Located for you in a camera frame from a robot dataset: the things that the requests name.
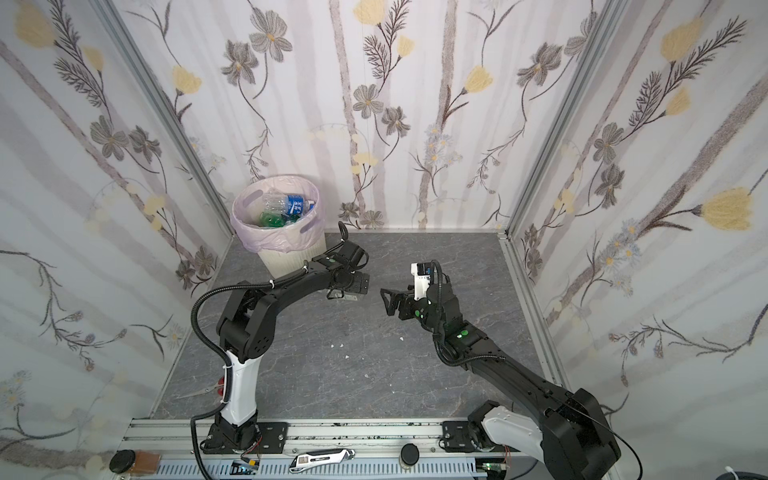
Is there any clear bottle white cap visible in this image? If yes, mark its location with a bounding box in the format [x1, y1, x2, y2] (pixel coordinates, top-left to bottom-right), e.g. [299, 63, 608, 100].
[326, 290, 359, 301]

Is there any small blue label bottle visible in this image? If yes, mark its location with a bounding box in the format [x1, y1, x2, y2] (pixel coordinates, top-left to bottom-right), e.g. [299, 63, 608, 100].
[263, 192, 315, 217]

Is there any green soda bottle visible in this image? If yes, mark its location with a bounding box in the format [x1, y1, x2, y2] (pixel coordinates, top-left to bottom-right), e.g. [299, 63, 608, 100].
[259, 211, 288, 229]

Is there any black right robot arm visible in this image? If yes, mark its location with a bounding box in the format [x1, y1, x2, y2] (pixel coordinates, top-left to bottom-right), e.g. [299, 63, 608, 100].
[380, 260, 630, 479]

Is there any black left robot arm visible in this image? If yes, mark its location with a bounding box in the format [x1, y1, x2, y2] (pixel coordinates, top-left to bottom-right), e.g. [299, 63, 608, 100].
[190, 221, 370, 479]

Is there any cream bin with pink liner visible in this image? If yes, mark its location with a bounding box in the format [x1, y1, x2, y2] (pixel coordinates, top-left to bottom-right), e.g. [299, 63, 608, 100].
[230, 175, 326, 277]

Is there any black round knob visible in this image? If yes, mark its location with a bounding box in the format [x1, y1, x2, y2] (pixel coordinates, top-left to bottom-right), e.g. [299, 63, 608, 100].
[399, 443, 420, 469]

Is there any silver adjustable wrench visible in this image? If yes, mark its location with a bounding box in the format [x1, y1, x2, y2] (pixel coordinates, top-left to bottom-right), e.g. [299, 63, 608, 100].
[289, 448, 356, 474]

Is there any black lid brown jar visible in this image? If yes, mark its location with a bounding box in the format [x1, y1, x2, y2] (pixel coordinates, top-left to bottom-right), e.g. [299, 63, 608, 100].
[108, 449, 162, 475]

